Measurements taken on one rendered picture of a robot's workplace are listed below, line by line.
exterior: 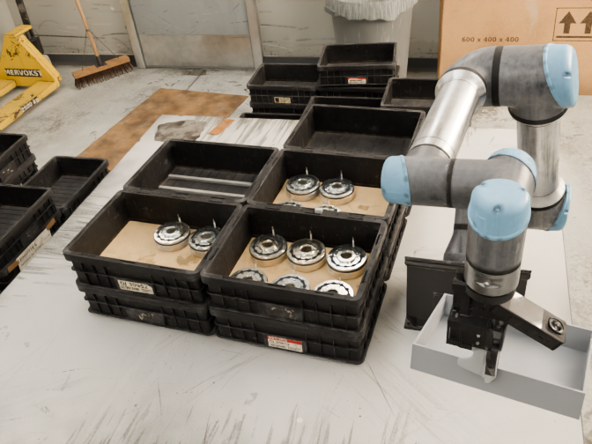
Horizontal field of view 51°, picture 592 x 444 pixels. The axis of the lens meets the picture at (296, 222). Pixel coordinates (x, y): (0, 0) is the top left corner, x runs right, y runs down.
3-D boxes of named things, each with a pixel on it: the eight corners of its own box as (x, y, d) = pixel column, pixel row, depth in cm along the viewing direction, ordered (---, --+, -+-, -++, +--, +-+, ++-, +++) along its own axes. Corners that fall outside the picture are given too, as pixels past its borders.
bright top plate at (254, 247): (291, 236, 168) (291, 234, 168) (281, 261, 160) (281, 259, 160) (255, 233, 171) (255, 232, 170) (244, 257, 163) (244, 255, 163)
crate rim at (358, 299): (388, 227, 159) (388, 220, 157) (360, 309, 137) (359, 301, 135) (245, 210, 171) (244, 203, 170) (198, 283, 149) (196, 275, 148)
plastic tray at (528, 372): (589, 353, 111) (595, 330, 110) (579, 419, 95) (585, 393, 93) (441, 314, 123) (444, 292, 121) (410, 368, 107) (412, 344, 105)
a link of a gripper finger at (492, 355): (486, 358, 98) (492, 319, 93) (498, 361, 97) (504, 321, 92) (481, 381, 95) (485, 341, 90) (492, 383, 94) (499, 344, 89)
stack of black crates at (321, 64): (402, 118, 361) (403, 41, 333) (394, 147, 335) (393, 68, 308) (331, 115, 372) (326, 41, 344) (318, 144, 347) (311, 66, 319)
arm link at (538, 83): (508, 198, 161) (498, 31, 119) (571, 202, 155) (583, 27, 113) (502, 237, 155) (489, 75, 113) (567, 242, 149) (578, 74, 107)
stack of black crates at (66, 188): (76, 211, 317) (54, 155, 296) (128, 217, 308) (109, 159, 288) (30, 262, 286) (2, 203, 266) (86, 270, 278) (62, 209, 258)
